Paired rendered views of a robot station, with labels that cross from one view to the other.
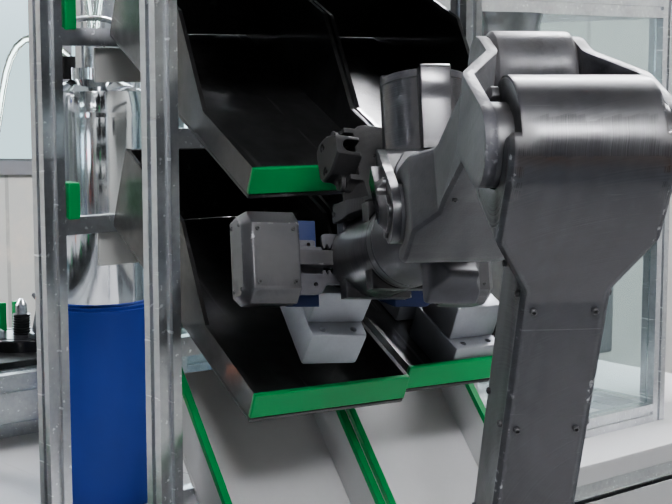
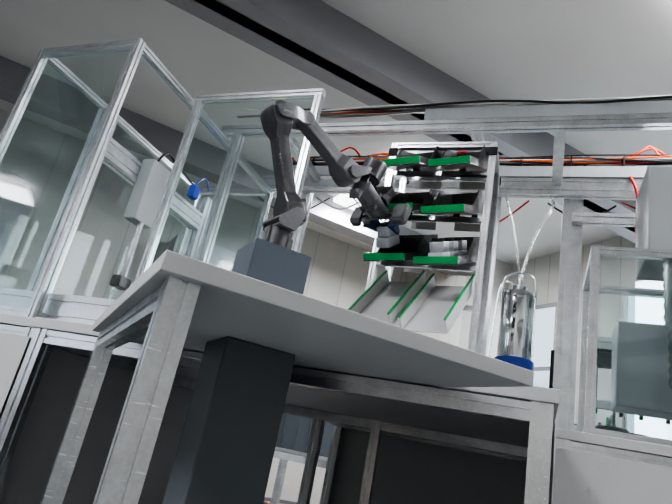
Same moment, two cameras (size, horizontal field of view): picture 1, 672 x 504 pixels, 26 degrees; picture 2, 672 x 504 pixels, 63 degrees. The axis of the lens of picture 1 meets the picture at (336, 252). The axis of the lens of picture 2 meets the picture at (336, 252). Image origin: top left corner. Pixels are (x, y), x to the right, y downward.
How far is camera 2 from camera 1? 152 cm
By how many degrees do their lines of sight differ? 68
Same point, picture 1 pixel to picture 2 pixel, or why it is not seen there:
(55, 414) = not seen: hidden behind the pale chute
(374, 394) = (394, 257)
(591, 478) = not seen: outside the picture
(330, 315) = (381, 234)
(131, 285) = (516, 350)
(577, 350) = (276, 148)
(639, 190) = (271, 113)
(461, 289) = (354, 193)
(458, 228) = (333, 170)
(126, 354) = not seen: hidden behind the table
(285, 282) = (356, 216)
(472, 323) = (435, 247)
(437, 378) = (422, 261)
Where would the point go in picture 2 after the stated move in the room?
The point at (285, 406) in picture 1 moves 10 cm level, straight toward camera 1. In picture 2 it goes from (371, 257) to (343, 246)
